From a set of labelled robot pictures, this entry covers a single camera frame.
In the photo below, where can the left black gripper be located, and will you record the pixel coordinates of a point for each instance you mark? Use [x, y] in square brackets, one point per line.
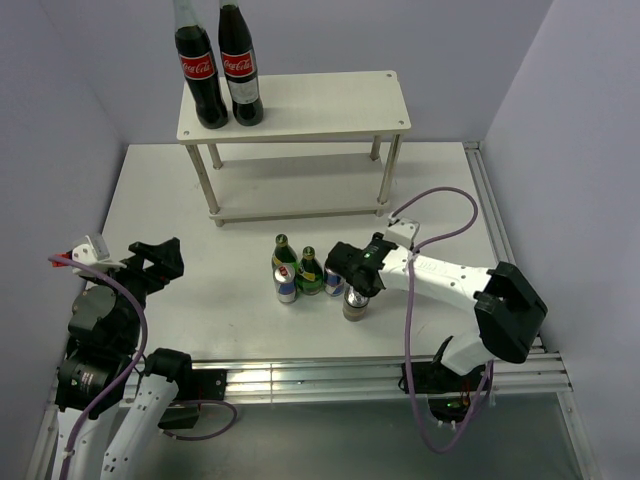
[166, 259]

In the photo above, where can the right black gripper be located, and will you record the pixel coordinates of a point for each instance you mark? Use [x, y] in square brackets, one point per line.
[378, 235]

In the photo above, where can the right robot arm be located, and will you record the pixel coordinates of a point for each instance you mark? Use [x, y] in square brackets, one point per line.
[508, 311]

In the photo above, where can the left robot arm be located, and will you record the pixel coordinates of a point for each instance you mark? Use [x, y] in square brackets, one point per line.
[110, 395]

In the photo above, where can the dark gold-band beverage can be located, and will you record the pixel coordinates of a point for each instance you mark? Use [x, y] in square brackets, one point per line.
[355, 305]

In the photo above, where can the white two-tier shelf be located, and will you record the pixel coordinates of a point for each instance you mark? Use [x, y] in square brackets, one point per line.
[328, 146]

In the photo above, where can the right Red Bull can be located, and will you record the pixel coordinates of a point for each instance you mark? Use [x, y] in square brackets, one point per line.
[334, 283]

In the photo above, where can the red bull can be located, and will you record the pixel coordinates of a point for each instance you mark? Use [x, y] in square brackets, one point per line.
[334, 283]
[285, 283]

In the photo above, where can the front green glass bottle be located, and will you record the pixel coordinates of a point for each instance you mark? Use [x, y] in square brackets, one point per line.
[310, 274]

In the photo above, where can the green glass bottle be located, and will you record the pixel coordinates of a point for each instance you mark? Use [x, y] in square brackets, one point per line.
[310, 274]
[283, 253]

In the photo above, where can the left Red Bull can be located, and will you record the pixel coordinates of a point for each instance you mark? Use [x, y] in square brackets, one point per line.
[285, 283]

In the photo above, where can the rear green glass bottle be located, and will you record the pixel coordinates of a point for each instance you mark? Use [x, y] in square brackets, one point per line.
[283, 253]

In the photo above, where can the left Coca-Cola glass bottle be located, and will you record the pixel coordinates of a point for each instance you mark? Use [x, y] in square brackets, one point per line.
[198, 66]

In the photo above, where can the coca-cola glass bottle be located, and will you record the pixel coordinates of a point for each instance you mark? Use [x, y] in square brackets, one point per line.
[198, 66]
[239, 64]

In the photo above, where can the right Coca-Cola glass bottle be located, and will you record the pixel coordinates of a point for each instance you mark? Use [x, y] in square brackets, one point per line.
[239, 64]

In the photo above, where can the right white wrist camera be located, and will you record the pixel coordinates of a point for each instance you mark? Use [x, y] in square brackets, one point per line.
[401, 231]

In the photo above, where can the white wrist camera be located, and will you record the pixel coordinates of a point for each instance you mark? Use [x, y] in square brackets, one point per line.
[91, 250]
[401, 231]

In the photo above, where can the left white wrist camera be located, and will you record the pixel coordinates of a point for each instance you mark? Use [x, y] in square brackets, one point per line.
[91, 250]

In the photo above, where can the aluminium frame rail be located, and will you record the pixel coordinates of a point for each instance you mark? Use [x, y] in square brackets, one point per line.
[268, 366]

